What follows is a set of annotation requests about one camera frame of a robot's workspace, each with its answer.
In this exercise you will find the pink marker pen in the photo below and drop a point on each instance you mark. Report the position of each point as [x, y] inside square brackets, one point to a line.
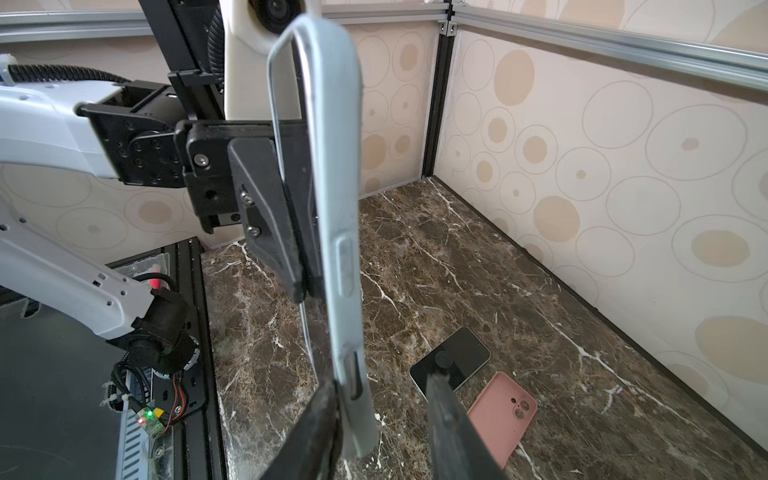
[155, 282]

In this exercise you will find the horizontal aluminium rail back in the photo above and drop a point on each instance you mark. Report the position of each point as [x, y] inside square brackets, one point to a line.
[726, 65]

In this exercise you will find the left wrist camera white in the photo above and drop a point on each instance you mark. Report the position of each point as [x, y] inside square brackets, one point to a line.
[250, 30]

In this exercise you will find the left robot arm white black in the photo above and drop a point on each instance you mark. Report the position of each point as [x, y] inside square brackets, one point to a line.
[92, 160]

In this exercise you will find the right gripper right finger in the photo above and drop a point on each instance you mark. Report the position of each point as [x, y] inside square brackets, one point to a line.
[456, 449]

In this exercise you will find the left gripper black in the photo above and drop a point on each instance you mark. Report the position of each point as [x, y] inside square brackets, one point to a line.
[219, 172]

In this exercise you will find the pink phone case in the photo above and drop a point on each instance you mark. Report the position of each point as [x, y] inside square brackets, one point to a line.
[501, 414]

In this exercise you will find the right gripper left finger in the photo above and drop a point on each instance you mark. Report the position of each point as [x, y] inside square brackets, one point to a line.
[312, 448]

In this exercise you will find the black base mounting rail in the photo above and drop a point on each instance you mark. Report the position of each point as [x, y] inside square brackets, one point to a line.
[192, 447]

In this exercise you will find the phone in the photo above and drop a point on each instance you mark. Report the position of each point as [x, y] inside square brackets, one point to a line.
[314, 76]
[457, 359]

